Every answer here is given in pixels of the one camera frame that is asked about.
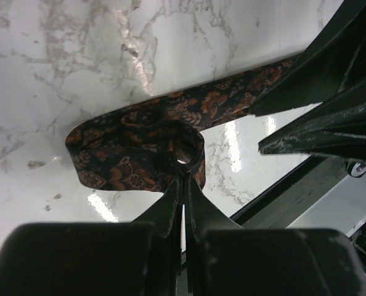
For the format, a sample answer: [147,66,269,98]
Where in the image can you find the dark paisley necktie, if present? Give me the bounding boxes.
[65,57,295,192]

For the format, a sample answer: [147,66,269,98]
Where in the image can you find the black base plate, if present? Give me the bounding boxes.
[230,157,348,229]

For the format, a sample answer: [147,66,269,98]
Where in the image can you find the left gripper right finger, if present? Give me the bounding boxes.
[184,175,366,295]

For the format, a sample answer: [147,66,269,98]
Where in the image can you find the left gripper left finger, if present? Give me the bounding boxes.
[0,178,183,295]

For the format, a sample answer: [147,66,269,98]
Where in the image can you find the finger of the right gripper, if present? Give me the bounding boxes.
[258,83,366,162]
[251,1,366,117]

